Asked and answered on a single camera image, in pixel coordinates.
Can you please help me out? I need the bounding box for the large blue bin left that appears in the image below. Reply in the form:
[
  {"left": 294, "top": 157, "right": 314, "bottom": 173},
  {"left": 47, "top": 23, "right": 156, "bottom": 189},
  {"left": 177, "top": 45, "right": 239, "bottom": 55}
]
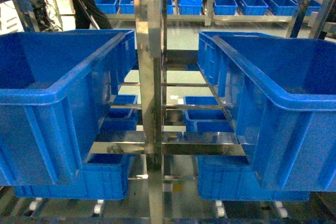
[{"left": 1, "top": 30, "right": 125, "bottom": 186}]

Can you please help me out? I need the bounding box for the large blue bin right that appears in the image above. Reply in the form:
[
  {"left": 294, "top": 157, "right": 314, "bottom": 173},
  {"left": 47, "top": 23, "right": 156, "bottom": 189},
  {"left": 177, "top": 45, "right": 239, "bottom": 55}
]
[{"left": 213, "top": 36, "right": 335, "bottom": 192}]

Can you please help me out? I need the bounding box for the blue bin shelf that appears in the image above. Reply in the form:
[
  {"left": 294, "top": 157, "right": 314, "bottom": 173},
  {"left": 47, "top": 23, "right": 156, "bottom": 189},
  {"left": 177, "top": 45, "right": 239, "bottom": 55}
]
[
  {"left": 14, "top": 154, "right": 133, "bottom": 200},
  {"left": 196, "top": 155, "right": 310, "bottom": 201}
]

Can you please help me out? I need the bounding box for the steel rack centre column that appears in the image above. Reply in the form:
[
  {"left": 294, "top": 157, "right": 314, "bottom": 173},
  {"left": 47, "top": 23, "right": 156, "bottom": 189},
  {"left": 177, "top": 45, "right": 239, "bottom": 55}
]
[{"left": 134, "top": 0, "right": 167, "bottom": 223}]

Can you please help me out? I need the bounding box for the large blue bin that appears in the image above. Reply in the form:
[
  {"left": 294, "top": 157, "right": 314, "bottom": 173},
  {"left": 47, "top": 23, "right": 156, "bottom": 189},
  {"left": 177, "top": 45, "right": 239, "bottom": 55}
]
[
  {"left": 1, "top": 30, "right": 125, "bottom": 186},
  {"left": 213, "top": 36, "right": 335, "bottom": 192}
]

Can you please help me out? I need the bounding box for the blue bin lower right shelf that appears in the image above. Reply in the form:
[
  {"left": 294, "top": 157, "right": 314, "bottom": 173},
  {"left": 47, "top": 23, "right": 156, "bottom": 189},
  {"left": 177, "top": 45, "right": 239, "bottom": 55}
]
[{"left": 196, "top": 155, "right": 310, "bottom": 201}]

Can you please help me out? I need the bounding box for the steel cross shelf beam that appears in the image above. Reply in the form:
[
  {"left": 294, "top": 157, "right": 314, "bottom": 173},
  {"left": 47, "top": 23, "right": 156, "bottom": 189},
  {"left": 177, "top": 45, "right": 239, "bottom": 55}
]
[{"left": 89, "top": 131, "right": 245, "bottom": 156}]

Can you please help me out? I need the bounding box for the blue bin lower left shelf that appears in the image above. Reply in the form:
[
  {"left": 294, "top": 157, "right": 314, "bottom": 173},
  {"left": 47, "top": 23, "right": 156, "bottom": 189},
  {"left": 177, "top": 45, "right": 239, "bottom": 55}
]
[{"left": 14, "top": 154, "right": 133, "bottom": 200}]

